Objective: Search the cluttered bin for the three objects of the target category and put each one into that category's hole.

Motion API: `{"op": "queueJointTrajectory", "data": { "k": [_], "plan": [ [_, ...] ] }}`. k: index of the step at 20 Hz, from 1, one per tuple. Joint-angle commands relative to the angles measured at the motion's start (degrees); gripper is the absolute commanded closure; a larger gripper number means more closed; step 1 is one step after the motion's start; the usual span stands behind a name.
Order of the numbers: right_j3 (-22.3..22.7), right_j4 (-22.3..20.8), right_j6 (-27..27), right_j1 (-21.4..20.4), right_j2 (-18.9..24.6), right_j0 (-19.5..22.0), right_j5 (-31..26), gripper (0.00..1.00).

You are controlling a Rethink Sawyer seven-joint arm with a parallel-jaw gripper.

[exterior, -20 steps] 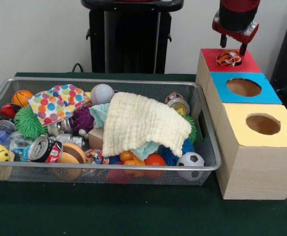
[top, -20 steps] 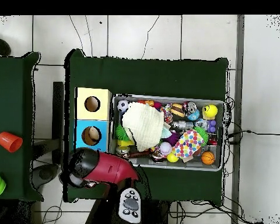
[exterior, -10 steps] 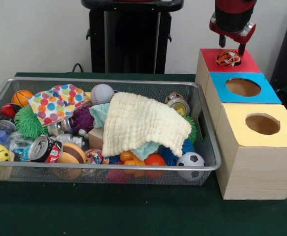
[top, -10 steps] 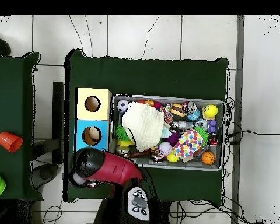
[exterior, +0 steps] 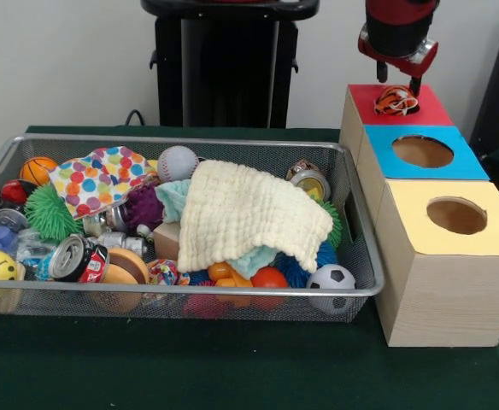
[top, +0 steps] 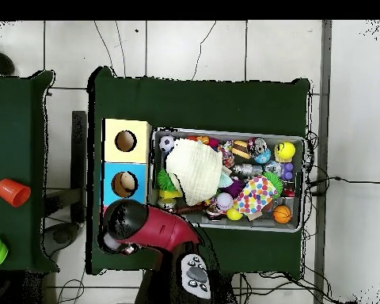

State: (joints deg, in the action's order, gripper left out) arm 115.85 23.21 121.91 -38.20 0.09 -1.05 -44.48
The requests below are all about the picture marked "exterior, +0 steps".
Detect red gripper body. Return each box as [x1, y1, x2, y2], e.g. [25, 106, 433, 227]
[357, 38, 439, 80]

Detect orange striped tiger plush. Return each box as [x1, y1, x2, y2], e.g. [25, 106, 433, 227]
[373, 84, 420, 116]

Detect cream muslin cloth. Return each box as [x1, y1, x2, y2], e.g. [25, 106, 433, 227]
[176, 160, 335, 274]

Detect light blue muslin cloth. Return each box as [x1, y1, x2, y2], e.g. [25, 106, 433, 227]
[155, 179, 279, 277]

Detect polka dot cloth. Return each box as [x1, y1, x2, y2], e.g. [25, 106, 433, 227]
[48, 146, 159, 221]

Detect plush hamburger toy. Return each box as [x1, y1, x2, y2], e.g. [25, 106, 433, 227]
[102, 247, 151, 286]

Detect wooden box with three holes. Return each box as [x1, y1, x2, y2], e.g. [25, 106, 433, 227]
[338, 83, 499, 348]

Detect shallow mesh bin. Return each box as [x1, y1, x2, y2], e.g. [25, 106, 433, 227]
[0, 132, 386, 325]

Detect small soccer ball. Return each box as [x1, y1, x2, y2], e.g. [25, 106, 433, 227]
[307, 264, 357, 290]

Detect white toy baseball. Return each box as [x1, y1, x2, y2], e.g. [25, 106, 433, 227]
[157, 145, 201, 183]

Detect red soda can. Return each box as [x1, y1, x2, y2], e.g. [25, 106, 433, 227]
[48, 236, 110, 284]

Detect small orange basketball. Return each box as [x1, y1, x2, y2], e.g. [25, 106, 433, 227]
[20, 155, 58, 187]

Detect green spiky ball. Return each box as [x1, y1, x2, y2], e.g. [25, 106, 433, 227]
[24, 184, 84, 238]

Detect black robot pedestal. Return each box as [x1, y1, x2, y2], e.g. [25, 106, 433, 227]
[140, 0, 321, 128]

